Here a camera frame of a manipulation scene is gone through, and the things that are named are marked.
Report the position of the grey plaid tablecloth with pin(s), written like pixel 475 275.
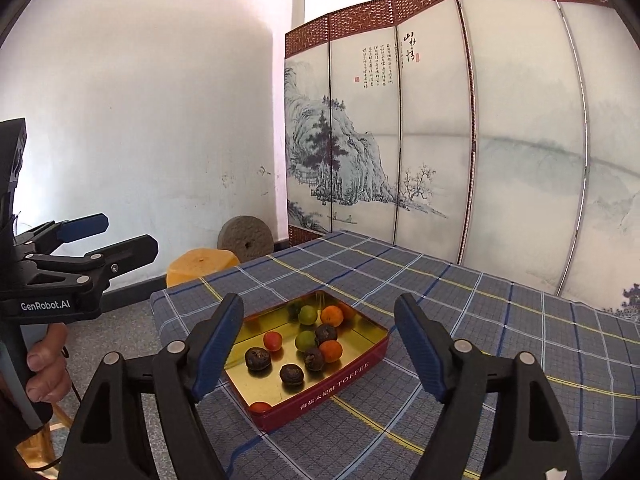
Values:
pixel 500 320

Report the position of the green plum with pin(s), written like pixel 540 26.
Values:
pixel 307 314
pixel 305 341

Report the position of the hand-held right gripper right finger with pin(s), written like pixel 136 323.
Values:
pixel 420 350

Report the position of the brown passion fruit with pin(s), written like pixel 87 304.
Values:
pixel 291 375
pixel 326 333
pixel 258 359
pixel 314 358

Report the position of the small red tomato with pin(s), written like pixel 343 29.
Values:
pixel 260 406
pixel 272 341

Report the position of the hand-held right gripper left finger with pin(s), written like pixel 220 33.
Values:
pixel 220 345

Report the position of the orange tangerine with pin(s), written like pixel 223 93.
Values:
pixel 330 351
pixel 331 315

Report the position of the painted folding screen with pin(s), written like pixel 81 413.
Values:
pixel 525 135

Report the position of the yellow block stool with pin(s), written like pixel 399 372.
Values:
pixel 200 267

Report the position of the light wooden stool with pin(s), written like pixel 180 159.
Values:
pixel 52 427

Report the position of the person's left hand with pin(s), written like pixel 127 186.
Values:
pixel 50 360

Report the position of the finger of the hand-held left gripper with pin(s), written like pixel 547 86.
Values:
pixel 135 249
pixel 85 225

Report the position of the round grey millstone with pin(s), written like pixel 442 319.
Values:
pixel 245 239

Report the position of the gold and red tin box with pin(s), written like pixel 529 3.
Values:
pixel 350 390

